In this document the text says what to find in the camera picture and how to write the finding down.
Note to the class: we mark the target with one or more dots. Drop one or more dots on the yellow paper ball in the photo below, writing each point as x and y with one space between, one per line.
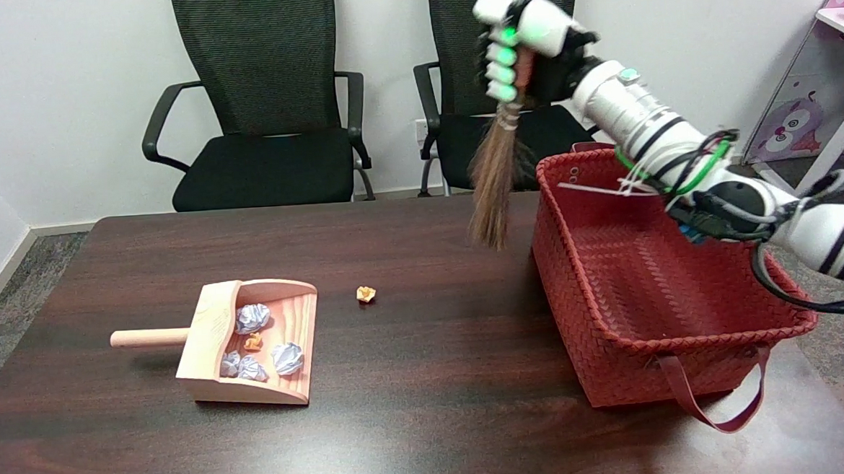
366 293
253 341

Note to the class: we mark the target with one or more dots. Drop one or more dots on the brown straw hand broom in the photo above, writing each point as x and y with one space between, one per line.
495 182

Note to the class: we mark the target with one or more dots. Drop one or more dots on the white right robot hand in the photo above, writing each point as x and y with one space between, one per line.
544 25

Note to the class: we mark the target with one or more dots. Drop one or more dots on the white paper ball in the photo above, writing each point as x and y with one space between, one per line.
253 369
287 358
253 318
230 364

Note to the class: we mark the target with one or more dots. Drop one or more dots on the white wall outlet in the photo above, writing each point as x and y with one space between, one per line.
421 130

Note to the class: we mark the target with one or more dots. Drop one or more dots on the red woven basket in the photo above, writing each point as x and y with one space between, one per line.
634 284

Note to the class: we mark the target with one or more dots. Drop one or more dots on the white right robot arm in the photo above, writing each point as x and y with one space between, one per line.
632 110

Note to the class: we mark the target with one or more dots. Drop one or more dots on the pink cartoon kids shelf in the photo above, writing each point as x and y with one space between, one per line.
792 127

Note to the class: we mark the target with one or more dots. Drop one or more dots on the black mesh office chair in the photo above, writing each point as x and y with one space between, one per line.
261 57
455 47

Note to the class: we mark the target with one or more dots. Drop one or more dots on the wooden dustpan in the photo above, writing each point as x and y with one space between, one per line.
296 323

